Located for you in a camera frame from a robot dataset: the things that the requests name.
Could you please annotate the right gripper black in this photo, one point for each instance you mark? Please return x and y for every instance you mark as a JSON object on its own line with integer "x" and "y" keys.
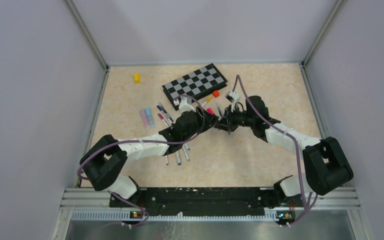
{"x": 226, "y": 123}

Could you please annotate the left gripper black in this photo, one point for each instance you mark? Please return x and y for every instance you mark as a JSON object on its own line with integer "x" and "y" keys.
{"x": 209, "y": 120}

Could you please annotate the black highlighter pink tip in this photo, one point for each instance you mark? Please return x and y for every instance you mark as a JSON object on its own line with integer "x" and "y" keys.
{"x": 210, "y": 111}

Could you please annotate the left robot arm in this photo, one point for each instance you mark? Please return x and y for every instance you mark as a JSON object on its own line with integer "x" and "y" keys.
{"x": 103, "y": 163}

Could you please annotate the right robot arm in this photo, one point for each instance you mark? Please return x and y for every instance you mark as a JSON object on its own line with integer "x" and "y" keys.
{"x": 322, "y": 163}

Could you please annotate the green gel pen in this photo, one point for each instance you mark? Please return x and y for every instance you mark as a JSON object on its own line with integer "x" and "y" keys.
{"x": 220, "y": 111}

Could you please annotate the orange red cube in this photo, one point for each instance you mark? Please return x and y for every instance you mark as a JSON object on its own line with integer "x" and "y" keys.
{"x": 216, "y": 94}

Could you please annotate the white marker grey cap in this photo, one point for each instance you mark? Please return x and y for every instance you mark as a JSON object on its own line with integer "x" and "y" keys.
{"x": 185, "y": 151}

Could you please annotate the black and grey chessboard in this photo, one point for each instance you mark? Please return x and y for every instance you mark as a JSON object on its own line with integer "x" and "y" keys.
{"x": 198, "y": 84}

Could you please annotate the white marker blue cap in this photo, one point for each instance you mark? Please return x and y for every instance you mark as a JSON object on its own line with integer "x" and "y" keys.
{"x": 178, "y": 158}

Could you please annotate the white marker with pink band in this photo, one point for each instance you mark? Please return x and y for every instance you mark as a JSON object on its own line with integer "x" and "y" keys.
{"x": 162, "y": 118}

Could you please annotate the purple whiteboard marker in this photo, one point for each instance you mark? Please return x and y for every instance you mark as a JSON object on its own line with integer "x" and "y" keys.
{"x": 165, "y": 113}

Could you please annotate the light blue eraser block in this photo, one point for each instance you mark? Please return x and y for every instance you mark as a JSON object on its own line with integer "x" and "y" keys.
{"x": 149, "y": 116}

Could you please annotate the pink eraser block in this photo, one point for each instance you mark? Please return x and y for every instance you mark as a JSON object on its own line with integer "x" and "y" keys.
{"x": 144, "y": 119}

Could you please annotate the yellow block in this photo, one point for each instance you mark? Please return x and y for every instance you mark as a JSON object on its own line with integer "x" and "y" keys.
{"x": 137, "y": 78}

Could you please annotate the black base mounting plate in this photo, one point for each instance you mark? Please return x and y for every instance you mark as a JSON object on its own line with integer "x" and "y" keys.
{"x": 212, "y": 201}

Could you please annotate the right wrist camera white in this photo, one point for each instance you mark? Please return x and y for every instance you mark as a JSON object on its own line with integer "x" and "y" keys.
{"x": 234, "y": 98}

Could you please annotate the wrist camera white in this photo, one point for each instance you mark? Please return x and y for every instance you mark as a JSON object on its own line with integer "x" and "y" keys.
{"x": 183, "y": 104}
{"x": 234, "y": 98}

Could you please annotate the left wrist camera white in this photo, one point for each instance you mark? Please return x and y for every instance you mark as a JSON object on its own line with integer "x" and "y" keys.
{"x": 183, "y": 104}

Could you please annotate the aluminium frame rail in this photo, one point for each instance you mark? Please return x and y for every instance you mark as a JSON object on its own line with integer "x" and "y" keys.
{"x": 89, "y": 204}

